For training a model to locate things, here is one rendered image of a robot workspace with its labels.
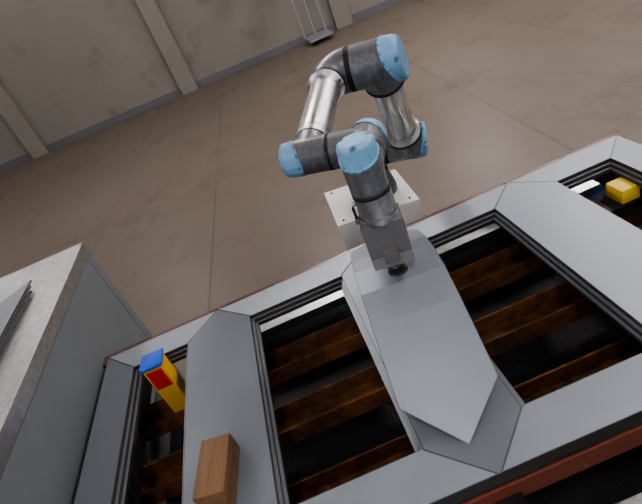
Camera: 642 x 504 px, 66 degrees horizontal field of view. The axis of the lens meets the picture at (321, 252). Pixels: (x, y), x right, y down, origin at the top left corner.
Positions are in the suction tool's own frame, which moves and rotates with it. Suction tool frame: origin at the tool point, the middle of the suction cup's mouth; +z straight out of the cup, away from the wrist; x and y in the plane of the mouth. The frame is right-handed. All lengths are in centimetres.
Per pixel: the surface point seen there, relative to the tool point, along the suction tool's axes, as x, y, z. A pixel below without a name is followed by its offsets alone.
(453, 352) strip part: -20.4, 6.1, 4.7
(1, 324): 10, -100, -12
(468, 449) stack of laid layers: -35.5, 3.9, 11.0
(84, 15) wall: 809, -409, -73
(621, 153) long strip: 39, 63, 11
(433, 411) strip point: -29.0, 0.0, 8.3
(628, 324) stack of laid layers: -16.5, 37.6, 12.8
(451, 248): 42, 15, 28
